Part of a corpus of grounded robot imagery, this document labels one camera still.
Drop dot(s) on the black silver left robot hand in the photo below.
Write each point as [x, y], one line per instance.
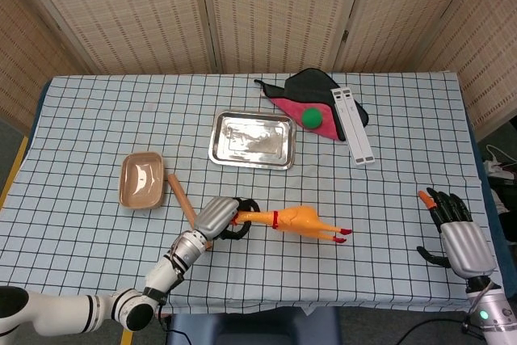
[216, 217]

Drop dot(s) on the beige rectangular bowl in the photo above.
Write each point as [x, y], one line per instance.
[142, 179]

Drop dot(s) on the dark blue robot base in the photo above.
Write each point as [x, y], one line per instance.
[254, 326]

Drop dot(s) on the pink and black cloth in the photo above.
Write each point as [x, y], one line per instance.
[307, 92]

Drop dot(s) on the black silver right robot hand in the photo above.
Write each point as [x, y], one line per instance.
[468, 246]

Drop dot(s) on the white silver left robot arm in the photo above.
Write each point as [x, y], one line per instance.
[81, 310]

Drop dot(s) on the woven folding screen panel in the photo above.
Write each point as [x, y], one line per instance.
[282, 9]
[404, 9]
[24, 58]
[121, 9]
[484, 58]

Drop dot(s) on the blue checkered tablecloth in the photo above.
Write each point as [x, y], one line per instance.
[101, 119]

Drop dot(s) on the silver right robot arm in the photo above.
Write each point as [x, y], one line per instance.
[493, 312]

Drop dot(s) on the stainless steel tray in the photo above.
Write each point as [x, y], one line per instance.
[252, 139]

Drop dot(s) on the yellow rubber chicken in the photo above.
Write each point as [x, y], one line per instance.
[299, 221]

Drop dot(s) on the wooden rolling pin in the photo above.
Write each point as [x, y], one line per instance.
[179, 195]

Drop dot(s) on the green ball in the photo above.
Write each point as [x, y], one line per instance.
[312, 117]

